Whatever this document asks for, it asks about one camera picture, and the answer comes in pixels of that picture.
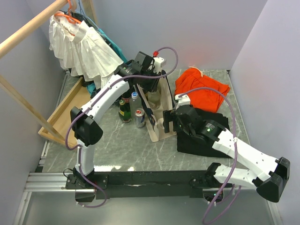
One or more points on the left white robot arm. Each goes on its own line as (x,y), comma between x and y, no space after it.
(86,119)

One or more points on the coca-cola glass bottle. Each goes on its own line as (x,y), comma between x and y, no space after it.
(126,97)

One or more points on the black cloth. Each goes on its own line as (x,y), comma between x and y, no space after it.
(190,145)

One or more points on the dark floral garment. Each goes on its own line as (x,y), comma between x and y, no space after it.
(90,23)

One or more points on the orange clothes hanger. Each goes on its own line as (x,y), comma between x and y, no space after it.
(68,18)

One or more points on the wooden tray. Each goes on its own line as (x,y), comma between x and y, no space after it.
(60,118)

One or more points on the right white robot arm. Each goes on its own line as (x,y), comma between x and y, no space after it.
(207,134)

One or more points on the red bull can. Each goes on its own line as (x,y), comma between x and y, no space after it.
(139,118)

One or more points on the green glass bottle gold cap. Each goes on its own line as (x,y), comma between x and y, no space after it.
(124,111)

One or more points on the teal garment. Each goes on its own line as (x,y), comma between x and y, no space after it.
(91,88)

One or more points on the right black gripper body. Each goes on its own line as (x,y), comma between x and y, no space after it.
(170,116)

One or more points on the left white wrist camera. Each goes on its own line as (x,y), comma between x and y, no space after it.
(158,63)

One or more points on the wooden clothes rail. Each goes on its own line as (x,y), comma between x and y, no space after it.
(11,42)

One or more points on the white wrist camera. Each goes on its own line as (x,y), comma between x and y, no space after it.
(158,63)
(183,100)

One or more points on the far clear glass bottle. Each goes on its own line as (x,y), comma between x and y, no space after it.
(154,99)

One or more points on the white ruffled garment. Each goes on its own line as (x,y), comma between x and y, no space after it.
(82,49)

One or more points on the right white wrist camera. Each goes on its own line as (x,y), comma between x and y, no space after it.
(183,100)

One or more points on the cream canvas tote bag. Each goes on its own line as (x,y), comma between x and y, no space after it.
(154,117)

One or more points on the orange cloth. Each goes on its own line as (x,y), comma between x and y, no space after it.
(205,99)

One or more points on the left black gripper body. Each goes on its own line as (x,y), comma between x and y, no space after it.
(149,84)

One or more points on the pocari sweat plastic bottle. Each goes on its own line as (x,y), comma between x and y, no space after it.
(135,103)

